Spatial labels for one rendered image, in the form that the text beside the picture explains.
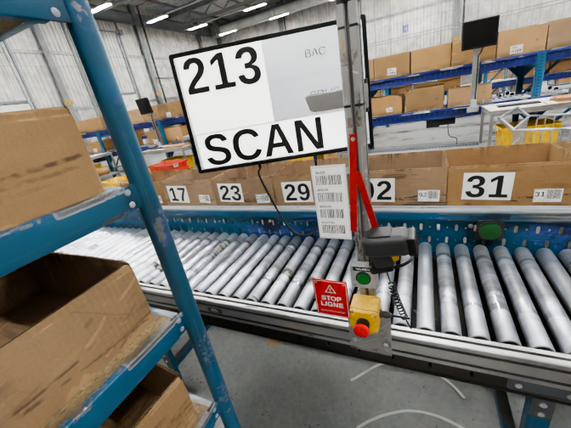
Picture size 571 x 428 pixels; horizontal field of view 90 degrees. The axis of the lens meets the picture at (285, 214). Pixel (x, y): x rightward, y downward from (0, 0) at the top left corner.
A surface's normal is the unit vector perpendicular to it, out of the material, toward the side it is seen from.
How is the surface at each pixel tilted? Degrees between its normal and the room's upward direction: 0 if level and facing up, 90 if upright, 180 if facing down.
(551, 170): 90
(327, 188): 90
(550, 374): 90
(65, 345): 91
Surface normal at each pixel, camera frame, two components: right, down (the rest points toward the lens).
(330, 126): -0.07, 0.32
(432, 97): -0.44, 0.41
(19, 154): 0.90, 0.02
